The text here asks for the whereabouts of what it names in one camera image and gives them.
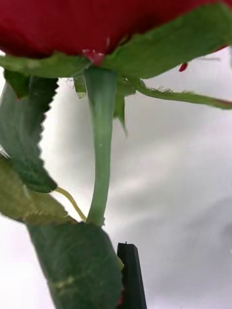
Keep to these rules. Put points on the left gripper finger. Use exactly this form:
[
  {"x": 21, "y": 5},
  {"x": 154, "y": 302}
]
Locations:
[{"x": 133, "y": 277}]

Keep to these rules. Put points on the red rose green stem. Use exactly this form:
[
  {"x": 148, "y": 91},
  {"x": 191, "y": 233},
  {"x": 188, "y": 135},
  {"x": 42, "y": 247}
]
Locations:
[{"x": 101, "y": 144}]

